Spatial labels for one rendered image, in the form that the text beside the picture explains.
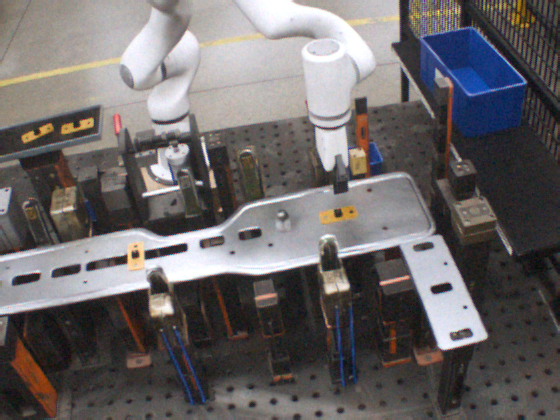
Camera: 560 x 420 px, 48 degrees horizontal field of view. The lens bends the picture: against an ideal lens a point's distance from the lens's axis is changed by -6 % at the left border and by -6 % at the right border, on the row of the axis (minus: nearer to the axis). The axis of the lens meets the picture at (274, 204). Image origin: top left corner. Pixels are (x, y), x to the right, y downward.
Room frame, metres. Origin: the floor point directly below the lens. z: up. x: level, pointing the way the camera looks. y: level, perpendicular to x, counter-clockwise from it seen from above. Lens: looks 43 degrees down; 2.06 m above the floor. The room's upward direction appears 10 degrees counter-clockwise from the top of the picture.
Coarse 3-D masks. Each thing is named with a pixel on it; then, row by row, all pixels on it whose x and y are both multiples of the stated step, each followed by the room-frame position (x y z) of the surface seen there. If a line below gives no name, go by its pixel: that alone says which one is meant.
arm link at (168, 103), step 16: (176, 48) 1.59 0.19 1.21; (192, 48) 1.61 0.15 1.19; (176, 64) 1.57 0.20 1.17; (192, 64) 1.60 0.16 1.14; (176, 80) 1.60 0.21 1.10; (192, 80) 1.59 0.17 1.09; (160, 96) 1.58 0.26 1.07; (176, 96) 1.57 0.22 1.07; (160, 112) 1.55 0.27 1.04; (176, 112) 1.55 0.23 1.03
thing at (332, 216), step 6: (330, 210) 1.09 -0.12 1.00; (336, 210) 1.07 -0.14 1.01; (342, 210) 1.08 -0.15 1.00; (348, 210) 1.08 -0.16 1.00; (354, 210) 1.07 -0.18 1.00; (324, 216) 1.07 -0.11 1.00; (330, 216) 1.07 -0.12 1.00; (336, 216) 1.06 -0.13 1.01; (342, 216) 1.06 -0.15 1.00; (348, 216) 1.06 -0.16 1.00; (354, 216) 1.06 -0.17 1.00; (324, 222) 1.05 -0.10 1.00; (330, 222) 1.05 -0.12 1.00
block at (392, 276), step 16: (384, 272) 0.90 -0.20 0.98; (400, 272) 0.89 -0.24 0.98; (384, 288) 0.86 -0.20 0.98; (400, 288) 0.85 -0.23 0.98; (384, 304) 0.84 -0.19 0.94; (400, 304) 0.84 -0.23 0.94; (384, 320) 0.84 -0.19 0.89; (400, 320) 0.84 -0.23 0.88; (384, 336) 0.85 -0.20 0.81; (400, 336) 0.85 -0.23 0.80; (384, 352) 0.85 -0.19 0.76; (400, 352) 0.85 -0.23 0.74
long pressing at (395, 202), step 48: (384, 192) 1.12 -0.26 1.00; (96, 240) 1.12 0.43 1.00; (144, 240) 1.09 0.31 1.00; (192, 240) 1.07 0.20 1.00; (240, 240) 1.04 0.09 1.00; (288, 240) 1.02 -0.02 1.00; (384, 240) 0.97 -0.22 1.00; (0, 288) 1.01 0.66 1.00; (48, 288) 0.99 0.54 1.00; (96, 288) 0.97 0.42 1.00; (144, 288) 0.95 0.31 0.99
